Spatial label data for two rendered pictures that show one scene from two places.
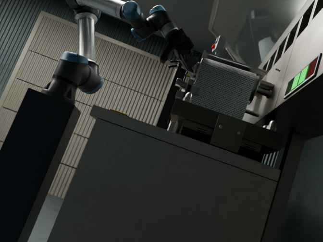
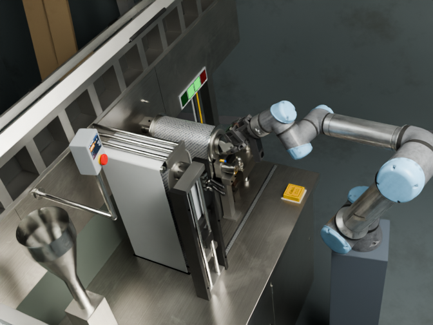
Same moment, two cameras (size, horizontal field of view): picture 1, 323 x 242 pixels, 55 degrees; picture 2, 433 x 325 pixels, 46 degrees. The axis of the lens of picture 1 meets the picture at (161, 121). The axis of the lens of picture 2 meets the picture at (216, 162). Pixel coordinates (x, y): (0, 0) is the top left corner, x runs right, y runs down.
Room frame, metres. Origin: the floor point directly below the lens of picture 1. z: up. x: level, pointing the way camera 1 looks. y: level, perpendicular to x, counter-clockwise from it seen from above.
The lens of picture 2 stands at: (2.68, 0.57, 2.47)
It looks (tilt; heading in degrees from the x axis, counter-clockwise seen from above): 42 degrees down; 207
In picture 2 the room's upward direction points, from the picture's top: 10 degrees counter-clockwise
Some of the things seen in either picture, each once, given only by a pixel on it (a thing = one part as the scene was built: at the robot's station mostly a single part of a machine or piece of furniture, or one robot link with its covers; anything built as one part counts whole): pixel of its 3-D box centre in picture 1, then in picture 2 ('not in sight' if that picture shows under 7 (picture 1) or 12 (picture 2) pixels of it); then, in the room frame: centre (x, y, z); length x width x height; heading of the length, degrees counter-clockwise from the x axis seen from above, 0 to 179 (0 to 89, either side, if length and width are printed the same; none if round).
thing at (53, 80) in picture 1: (61, 90); (362, 227); (1.37, 0.46, 0.95); 0.15 x 0.15 x 0.10
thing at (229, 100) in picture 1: (217, 104); not in sight; (1.28, -0.20, 1.11); 0.23 x 0.01 x 0.18; 84
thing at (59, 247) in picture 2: not in sight; (46, 233); (2.06, -0.27, 1.50); 0.14 x 0.14 x 0.06
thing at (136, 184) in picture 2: not in sight; (138, 210); (1.67, -0.28, 1.17); 0.34 x 0.05 x 0.54; 84
